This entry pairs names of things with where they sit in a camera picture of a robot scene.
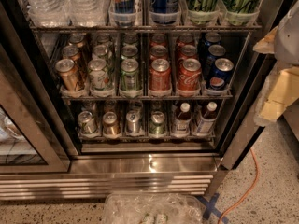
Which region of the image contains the red cola can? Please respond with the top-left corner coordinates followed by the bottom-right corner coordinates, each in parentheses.
top-left (178, 58), bottom-right (201, 91)
top-left (176, 45), bottom-right (197, 63)
top-left (176, 33), bottom-right (195, 49)

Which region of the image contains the clear plastic bin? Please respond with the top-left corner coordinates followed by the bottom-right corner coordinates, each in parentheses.
top-left (103, 193), bottom-right (203, 224)

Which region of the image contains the bottom shelf left silver can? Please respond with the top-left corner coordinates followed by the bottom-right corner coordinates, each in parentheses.
top-left (78, 111), bottom-right (98, 134)

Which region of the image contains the orange power cable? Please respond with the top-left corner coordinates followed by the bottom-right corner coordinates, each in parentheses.
top-left (217, 147), bottom-right (261, 224)

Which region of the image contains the shelf silver can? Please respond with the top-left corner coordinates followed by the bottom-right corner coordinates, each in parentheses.
top-left (126, 110), bottom-right (140, 133)
top-left (78, 111), bottom-right (98, 134)

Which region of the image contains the front gold soda can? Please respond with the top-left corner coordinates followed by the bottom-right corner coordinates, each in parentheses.
top-left (55, 59), bottom-right (84, 91)

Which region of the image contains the clear water bottle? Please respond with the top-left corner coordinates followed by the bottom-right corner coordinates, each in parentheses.
top-left (70, 0), bottom-right (110, 27)
top-left (27, 0), bottom-right (68, 27)

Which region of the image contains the front white green soda can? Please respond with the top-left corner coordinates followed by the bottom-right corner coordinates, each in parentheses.
top-left (88, 59), bottom-right (111, 91)

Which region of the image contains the front red cola can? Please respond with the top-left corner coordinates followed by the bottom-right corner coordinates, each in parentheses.
top-left (178, 58), bottom-right (201, 91)

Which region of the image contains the bottom shelf green can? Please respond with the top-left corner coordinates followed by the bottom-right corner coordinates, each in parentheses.
top-left (149, 111), bottom-right (165, 135)

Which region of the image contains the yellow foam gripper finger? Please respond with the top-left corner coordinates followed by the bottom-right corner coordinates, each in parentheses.
top-left (253, 26), bottom-right (278, 54)
top-left (253, 66), bottom-right (299, 127)

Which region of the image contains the right clear water bottle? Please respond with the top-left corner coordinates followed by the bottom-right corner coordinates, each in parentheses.
top-left (70, 0), bottom-right (110, 27)

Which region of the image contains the stainless steel fridge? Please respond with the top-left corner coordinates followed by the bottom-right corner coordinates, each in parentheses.
top-left (0, 0), bottom-right (299, 202)

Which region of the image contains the blue pepsi can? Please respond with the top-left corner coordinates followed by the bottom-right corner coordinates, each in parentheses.
top-left (198, 32), bottom-right (221, 57)
top-left (206, 58), bottom-right (234, 91)
top-left (203, 45), bottom-right (226, 76)

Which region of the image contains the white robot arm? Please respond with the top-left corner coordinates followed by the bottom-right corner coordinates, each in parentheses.
top-left (253, 1), bottom-right (299, 127)

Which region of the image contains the right white-cap juice bottle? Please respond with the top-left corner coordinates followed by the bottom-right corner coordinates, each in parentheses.
top-left (195, 102), bottom-right (217, 133)

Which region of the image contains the left clear water bottle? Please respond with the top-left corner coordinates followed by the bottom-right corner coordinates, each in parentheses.
top-left (27, 0), bottom-right (68, 27)

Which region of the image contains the front blue pepsi can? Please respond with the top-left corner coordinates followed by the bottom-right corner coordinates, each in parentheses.
top-left (206, 58), bottom-right (234, 91)

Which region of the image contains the front orange soda can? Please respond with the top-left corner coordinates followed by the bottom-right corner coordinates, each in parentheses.
top-left (149, 59), bottom-right (171, 91)

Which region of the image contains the blue tape cross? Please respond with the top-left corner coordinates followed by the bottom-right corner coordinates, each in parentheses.
top-left (197, 193), bottom-right (221, 220)

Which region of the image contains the white-cap juice bottle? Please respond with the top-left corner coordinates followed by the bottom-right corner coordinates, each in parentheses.
top-left (195, 102), bottom-right (217, 133)
top-left (172, 103), bottom-right (192, 134)

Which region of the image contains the bottom shelf gold can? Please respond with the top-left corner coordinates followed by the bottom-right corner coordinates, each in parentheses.
top-left (103, 112), bottom-right (120, 135)

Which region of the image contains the left white-cap juice bottle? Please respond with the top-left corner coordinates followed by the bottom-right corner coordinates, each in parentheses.
top-left (172, 103), bottom-right (192, 134)

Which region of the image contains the glass fridge door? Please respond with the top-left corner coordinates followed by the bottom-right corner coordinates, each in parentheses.
top-left (0, 46), bottom-right (70, 174)

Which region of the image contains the orange soda can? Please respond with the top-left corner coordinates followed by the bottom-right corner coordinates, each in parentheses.
top-left (149, 33), bottom-right (167, 47)
top-left (149, 59), bottom-right (171, 91)
top-left (149, 45), bottom-right (168, 62)

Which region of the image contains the gold soda can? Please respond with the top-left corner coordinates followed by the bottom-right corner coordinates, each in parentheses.
top-left (55, 59), bottom-right (84, 91)
top-left (68, 33), bottom-right (90, 56)
top-left (61, 44), bottom-right (88, 79)

